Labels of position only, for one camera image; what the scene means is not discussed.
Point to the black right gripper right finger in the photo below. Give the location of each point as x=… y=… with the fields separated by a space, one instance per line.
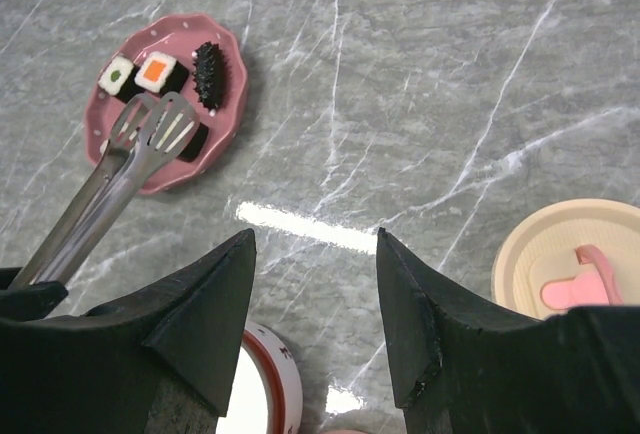
x=462 y=364

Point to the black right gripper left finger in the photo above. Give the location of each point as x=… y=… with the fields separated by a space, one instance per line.
x=159 y=360

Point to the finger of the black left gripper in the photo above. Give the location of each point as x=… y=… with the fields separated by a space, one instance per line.
x=32 y=302

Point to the metal serving tongs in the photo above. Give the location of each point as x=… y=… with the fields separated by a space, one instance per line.
x=129 y=159

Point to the red sushi roll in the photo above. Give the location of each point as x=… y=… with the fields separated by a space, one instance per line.
x=177 y=132

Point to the beige lunch box tier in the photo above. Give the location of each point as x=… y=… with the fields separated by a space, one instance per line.
x=345 y=431

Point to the metal lunch box tier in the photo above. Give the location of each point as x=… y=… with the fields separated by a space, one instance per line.
x=267 y=394

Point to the orange centre sushi roll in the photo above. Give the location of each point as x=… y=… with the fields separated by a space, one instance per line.
x=161 y=74

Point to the black spiky sea cucumber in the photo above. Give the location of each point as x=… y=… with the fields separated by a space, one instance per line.
x=210 y=75

